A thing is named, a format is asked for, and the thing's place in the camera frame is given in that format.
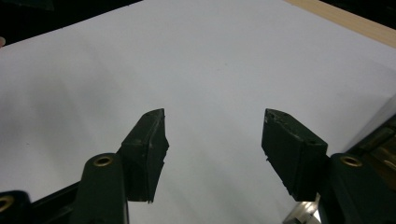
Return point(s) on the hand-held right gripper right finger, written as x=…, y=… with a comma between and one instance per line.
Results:
x=292, y=155

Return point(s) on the light wooden table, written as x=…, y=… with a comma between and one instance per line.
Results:
x=358, y=23

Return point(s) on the smoked clear drawer box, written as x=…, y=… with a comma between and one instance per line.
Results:
x=383, y=146

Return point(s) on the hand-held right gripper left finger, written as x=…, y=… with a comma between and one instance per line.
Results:
x=144, y=155

